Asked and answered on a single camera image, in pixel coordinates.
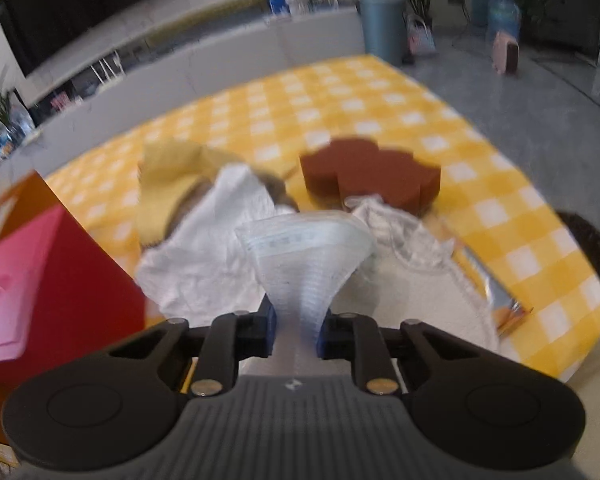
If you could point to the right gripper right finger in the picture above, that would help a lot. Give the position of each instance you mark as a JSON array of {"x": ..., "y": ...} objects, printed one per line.
[{"x": 357, "y": 339}]

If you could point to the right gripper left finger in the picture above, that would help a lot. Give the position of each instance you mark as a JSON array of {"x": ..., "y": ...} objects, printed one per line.
[{"x": 230, "y": 339}]

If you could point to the white cloth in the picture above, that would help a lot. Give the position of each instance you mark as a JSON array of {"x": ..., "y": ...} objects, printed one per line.
[{"x": 200, "y": 270}]

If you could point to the clear zip plastic bag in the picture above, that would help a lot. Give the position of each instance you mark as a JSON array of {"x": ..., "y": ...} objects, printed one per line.
[{"x": 302, "y": 261}]

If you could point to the brown flower-shaped sponge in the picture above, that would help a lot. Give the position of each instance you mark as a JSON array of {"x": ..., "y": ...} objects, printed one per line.
[{"x": 356, "y": 167}]

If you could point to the yellow cloth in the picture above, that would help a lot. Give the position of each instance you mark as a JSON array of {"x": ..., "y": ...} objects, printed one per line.
[{"x": 169, "y": 170}]

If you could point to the white round mat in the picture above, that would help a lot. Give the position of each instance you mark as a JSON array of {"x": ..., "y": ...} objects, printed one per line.
[{"x": 411, "y": 276}]

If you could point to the red box lid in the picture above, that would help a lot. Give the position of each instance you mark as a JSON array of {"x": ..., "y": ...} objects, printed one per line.
[{"x": 61, "y": 297}]

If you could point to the yellow checkered tablecloth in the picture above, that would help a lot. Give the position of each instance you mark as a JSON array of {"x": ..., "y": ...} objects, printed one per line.
[{"x": 484, "y": 198}]

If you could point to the orange storage box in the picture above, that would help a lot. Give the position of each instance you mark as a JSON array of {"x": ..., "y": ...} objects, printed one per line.
[{"x": 35, "y": 194}]

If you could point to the white tv cabinet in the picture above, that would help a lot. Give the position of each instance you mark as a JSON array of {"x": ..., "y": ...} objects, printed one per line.
[{"x": 210, "y": 65}]

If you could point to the white wifi router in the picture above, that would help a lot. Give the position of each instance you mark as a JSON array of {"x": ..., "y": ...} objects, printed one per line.
[{"x": 108, "y": 69}]

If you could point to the pastel gift bag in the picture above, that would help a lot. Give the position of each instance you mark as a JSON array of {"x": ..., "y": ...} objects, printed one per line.
[{"x": 419, "y": 36}]

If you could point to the small plant in vase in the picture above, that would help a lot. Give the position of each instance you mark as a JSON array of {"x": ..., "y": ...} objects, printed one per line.
[{"x": 16, "y": 122}]

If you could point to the pink small stool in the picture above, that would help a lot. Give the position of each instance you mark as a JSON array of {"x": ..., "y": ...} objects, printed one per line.
[{"x": 505, "y": 53}]

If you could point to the blue-grey trash bin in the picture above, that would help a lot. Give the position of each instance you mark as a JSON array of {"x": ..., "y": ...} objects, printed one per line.
[{"x": 384, "y": 29}]

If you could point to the blue water jug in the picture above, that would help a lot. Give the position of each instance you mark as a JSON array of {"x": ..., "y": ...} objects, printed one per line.
[{"x": 503, "y": 16}]

